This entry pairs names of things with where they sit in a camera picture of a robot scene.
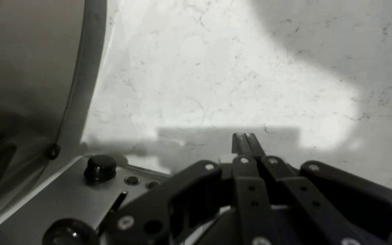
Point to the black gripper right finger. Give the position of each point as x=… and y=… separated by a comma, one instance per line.
x=332, y=204

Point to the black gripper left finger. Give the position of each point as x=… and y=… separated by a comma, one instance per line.
x=196, y=204

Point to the silver toaster with black dots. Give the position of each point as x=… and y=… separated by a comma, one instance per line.
x=68, y=195

